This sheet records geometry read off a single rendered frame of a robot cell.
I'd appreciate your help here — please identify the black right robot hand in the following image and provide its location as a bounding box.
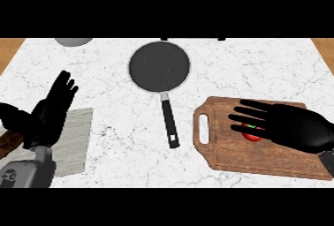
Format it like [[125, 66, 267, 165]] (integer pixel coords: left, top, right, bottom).
[[227, 99, 334, 154]]

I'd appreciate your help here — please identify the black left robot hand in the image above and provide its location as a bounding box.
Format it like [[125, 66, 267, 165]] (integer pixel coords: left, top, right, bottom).
[[0, 70, 79, 150]]

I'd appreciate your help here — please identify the red tomato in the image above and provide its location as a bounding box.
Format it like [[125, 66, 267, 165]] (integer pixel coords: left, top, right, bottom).
[[239, 123, 264, 143]]

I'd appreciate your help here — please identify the brown wooden cutting board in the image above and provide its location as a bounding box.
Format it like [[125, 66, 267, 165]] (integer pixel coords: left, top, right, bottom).
[[192, 95, 334, 182]]

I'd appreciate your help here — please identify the dark grey frying pan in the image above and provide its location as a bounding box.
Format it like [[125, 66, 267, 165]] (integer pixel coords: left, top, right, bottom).
[[128, 41, 192, 149]]

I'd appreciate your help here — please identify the grey placemat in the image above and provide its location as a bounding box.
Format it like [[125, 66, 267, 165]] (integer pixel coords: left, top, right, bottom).
[[0, 107, 94, 178]]

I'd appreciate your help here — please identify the brown wooden object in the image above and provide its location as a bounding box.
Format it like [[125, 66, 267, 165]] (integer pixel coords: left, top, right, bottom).
[[0, 130, 26, 160]]

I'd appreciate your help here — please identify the grey bowl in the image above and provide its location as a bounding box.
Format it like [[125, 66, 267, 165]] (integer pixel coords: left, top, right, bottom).
[[53, 38, 94, 48]]

